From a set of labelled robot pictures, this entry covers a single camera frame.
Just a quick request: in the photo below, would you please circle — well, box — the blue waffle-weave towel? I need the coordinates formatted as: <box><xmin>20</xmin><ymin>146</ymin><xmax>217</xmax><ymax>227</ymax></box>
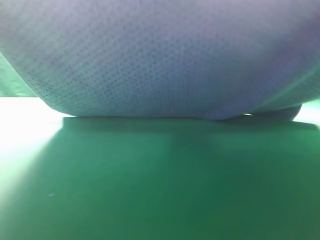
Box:
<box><xmin>0</xmin><ymin>0</ymin><xmax>320</xmax><ymax>120</ymax></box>

